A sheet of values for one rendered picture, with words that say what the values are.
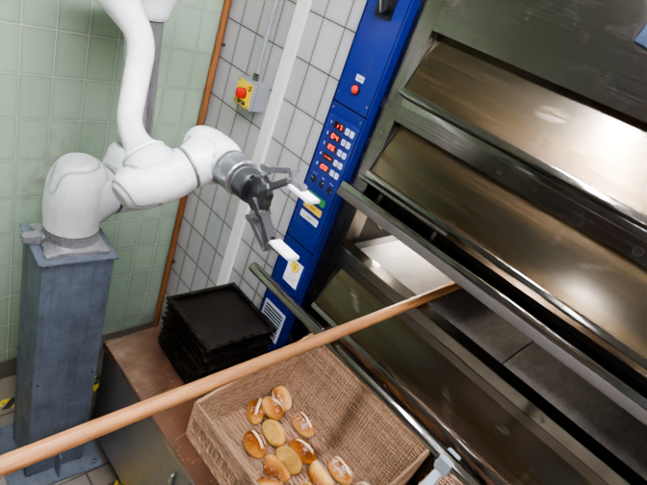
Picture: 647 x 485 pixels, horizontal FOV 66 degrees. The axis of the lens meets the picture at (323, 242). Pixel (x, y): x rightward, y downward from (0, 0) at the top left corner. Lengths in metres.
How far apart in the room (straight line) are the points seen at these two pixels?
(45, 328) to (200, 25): 1.20
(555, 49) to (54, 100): 1.53
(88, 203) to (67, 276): 0.24
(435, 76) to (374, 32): 0.24
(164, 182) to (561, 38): 0.94
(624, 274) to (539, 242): 0.19
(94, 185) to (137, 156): 0.41
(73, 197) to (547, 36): 1.27
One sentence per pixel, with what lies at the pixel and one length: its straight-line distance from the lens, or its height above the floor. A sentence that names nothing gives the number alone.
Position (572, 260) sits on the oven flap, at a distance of 1.33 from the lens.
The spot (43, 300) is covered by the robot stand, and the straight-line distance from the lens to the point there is 1.69.
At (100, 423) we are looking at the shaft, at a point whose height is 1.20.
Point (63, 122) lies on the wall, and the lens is 2.01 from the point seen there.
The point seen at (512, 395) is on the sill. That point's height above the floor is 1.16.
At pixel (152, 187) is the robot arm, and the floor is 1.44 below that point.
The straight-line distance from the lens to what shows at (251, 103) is 1.88.
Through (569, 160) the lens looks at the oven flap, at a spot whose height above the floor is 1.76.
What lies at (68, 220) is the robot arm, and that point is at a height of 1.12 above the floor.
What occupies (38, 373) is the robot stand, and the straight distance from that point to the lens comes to 1.91.
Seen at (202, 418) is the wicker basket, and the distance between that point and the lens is 1.62.
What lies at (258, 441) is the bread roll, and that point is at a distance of 1.70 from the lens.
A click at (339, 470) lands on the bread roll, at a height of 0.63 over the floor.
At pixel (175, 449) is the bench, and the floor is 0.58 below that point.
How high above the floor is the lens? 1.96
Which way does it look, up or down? 28 degrees down
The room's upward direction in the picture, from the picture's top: 22 degrees clockwise
